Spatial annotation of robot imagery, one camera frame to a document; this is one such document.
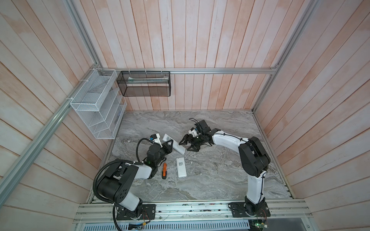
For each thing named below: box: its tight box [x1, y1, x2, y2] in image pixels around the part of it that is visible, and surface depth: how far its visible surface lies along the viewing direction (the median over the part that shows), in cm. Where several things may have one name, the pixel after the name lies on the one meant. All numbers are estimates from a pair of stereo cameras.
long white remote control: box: [162, 133, 186, 155], surface depth 91 cm
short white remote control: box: [175, 156, 187, 178], surface depth 90 cm
